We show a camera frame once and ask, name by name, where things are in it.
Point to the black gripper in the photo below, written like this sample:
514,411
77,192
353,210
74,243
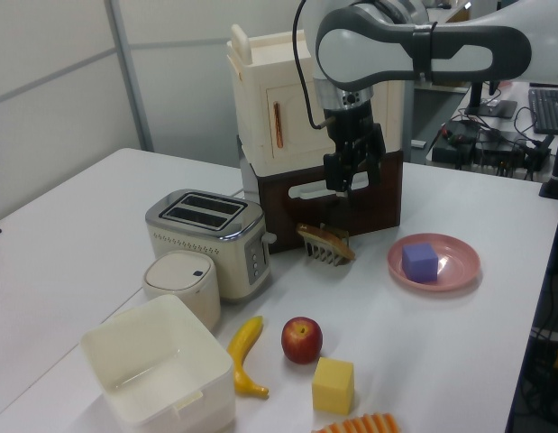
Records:
350,124

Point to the yellow cube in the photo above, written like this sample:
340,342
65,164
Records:
332,388

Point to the purple cube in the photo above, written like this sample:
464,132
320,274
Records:
419,264

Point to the dark brown wooden box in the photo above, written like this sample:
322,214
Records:
382,203

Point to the brown bread slice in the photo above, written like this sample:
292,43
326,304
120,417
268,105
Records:
332,241

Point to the metal toast rack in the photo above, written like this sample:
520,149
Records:
321,255

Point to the black electronics box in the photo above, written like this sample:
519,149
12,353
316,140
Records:
481,151

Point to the black monitor stand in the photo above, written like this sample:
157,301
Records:
488,108

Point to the pink plate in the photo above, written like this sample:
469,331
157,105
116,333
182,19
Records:
459,266

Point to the cream chrome toaster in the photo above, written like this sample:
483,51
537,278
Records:
193,243

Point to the red apple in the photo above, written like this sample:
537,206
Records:
301,340

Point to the black keyboard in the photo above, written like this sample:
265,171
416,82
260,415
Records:
548,110

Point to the black pole clamp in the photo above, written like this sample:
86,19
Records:
555,178

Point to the small cream lidded bin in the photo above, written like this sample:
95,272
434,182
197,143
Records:
179,282

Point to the yellow banana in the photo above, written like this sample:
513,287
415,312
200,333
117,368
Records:
243,356

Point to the orange striped bread loaf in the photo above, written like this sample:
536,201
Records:
359,425

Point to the cream plastic container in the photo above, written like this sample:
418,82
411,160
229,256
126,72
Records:
139,352

